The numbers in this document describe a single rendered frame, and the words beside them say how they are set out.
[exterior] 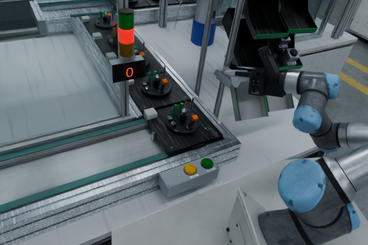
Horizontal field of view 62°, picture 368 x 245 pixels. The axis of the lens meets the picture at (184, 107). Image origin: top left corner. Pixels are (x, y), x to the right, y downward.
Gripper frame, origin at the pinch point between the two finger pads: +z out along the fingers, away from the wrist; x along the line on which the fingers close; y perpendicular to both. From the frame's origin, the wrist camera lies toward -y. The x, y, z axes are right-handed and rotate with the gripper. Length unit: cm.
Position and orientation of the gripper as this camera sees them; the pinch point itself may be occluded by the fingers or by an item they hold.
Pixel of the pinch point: (230, 69)
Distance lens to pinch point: 111.6
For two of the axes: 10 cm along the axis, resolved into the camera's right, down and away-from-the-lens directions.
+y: 0.3, 9.5, 3.1
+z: -8.2, -1.6, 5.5
